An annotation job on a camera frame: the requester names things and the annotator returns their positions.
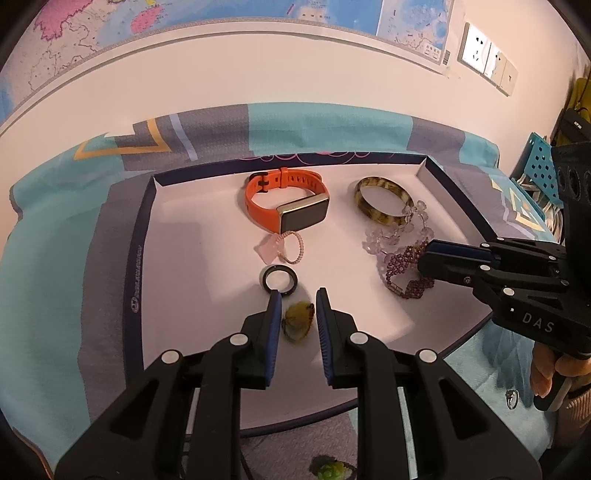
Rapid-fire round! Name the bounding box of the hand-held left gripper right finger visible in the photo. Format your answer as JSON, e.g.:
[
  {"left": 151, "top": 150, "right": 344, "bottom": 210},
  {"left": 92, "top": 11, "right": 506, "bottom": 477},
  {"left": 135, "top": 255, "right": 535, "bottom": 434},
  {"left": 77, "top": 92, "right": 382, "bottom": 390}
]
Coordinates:
[{"left": 315, "top": 287, "right": 543, "bottom": 480}]

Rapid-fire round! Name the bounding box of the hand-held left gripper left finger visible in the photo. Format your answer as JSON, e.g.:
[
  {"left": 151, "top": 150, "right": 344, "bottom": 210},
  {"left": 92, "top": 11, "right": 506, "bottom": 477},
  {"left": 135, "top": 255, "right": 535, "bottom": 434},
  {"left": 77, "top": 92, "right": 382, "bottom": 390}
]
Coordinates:
[{"left": 54, "top": 290, "right": 283, "bottom": 480}]

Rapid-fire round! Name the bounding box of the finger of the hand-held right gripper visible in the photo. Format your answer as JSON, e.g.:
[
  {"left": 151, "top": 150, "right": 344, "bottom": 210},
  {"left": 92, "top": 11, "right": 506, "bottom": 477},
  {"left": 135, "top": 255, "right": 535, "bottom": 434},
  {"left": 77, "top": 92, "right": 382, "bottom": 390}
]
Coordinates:
[
  {"left": 417, "top": 251, "right": 570, "bottom": 306},
  {"left": 424, "top": 237, "right": 571, "bottom": 278}
]

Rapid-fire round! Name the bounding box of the yellow green pendant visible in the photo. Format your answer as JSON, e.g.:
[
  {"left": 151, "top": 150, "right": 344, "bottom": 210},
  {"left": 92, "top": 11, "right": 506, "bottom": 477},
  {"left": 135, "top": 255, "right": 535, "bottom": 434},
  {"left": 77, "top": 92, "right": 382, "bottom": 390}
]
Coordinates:
[{"left": 281, "top": 301, "right": 317, "bottom": 343}]

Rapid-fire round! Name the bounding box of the dark green ring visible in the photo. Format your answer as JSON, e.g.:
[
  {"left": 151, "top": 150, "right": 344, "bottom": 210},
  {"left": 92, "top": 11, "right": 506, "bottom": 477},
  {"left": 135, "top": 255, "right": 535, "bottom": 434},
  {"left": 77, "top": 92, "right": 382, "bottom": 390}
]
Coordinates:
[{"left": 262, "top": 264, "right": 298, "bottom": 296}]

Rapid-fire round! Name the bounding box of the purple beaded bracelet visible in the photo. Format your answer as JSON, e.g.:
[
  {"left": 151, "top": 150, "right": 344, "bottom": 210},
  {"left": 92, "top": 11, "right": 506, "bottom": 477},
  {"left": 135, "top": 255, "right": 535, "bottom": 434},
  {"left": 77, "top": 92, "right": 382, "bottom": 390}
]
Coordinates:
[{"left": 378, "top": 244, "right": 435, "bottom": 300}]

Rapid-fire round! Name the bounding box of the clear crystal bracelet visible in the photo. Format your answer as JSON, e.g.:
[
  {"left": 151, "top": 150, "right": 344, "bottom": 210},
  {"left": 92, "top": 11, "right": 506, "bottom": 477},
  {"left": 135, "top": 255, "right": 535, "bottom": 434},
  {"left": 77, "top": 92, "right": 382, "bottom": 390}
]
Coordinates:
[{"left": 365, "top": 199, "right": 437, "bottom": 256}]

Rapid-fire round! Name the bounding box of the pink beaded bracelet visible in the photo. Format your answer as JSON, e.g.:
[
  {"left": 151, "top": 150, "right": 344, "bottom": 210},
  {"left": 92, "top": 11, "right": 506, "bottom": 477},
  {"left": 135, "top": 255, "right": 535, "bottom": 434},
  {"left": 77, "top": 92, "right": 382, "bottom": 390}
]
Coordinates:
[{"left": 255, "top": 231, "right": 304, "bottom": 265}]

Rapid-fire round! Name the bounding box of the tortoiseshell bangle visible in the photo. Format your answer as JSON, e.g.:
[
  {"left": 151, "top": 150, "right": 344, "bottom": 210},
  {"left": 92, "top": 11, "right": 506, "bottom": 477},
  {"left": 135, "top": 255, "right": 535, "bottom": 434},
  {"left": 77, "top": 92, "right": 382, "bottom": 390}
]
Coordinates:
[{"left": 354, "top": 176, "right": 415, "bottom": 228}]

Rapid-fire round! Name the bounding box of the orange strap smartwatch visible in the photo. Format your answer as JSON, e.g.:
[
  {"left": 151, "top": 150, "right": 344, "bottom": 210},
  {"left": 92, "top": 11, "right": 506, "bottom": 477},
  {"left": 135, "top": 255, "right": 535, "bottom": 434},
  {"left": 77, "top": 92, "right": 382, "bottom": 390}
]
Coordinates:
[{"left": 244, "top": 168, "right": 331, "bottom": 235}]

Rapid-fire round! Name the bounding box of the dark blue box lid tray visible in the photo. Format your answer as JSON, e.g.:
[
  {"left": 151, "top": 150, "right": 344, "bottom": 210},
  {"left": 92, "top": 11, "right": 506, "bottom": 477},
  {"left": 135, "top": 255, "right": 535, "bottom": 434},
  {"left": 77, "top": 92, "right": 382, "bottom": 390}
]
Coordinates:
[{"left": 124, "top": 153, "right": 497, "bottom": 437}]

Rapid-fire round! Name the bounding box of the green pendant with black cord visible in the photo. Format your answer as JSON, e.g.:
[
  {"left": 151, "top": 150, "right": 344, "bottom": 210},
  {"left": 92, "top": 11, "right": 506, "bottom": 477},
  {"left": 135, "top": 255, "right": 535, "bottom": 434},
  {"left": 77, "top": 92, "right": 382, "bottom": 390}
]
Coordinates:
[{"left": 310, "top": 455, "right": 358, "bottom": 480}]

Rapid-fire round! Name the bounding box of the person's right hand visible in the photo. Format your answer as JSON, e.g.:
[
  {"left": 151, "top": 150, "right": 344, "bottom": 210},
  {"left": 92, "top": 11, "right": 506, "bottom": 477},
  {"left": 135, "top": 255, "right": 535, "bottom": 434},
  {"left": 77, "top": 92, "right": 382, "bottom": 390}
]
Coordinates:
[{"left": 530, "top": 344, "right": 591, "bottom": 398}]

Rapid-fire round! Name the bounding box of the blue perforated panel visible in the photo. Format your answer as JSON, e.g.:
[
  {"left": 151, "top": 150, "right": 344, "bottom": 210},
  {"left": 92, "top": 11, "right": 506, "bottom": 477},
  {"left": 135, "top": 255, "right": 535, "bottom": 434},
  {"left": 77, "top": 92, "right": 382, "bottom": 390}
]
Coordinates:
[{"left": 522, "top": 132, "right": 561, "bottom": 208}]

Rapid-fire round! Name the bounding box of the black device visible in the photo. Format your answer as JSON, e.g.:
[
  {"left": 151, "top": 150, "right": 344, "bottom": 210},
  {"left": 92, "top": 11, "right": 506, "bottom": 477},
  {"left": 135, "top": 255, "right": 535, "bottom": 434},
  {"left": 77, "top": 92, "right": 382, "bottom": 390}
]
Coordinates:
[{"left": 551, "top": 108, "right": 591, "bottom": 148}]

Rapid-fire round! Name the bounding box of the yellow cloth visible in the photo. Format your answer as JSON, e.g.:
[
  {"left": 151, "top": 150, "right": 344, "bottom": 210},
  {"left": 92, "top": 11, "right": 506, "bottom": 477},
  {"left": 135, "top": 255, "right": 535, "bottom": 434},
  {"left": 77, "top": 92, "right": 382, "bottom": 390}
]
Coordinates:
[{"left": 566, "top": 76, "right": 591, "bottom": 134}]

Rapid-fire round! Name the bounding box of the teal grey printed tablecloth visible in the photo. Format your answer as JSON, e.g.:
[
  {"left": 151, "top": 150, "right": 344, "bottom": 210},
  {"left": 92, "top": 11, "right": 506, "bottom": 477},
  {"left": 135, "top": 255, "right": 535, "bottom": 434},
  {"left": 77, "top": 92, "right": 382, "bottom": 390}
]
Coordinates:
[{"left": 0, "top": 104, "right": 561, "bottom": 480}]

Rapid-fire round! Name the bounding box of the white wall socket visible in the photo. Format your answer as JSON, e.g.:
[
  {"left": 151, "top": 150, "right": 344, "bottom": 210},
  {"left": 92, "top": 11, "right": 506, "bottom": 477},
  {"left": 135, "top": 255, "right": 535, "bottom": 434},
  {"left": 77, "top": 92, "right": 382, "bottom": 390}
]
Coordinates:
[
  {"left": 458, "top": 22, "right": 491, "bottom": 75},
  {"left": 482, "top": 44, "right": 506, "bottom": 86},
  {"left": 499, "top": 59, "right": 519, "bottom": 97}
]

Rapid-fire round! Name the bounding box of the colourful wall map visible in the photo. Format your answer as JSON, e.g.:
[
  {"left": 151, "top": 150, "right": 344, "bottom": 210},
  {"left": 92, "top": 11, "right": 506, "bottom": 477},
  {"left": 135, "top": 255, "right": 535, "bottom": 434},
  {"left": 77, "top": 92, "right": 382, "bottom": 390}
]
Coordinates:
[{"left": 0, "top": 0, "right": 458, "bottom": 134}]

